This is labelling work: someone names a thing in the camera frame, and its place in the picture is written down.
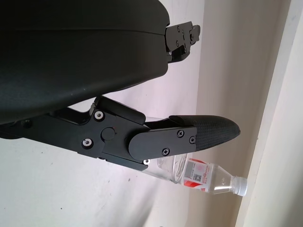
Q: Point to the clear plastic water bottle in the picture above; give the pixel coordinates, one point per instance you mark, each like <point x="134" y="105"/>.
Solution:
<point x="213" y="179"/>

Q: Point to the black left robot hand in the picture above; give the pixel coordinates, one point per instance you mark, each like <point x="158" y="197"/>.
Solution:
<point x="71" y="71"/>

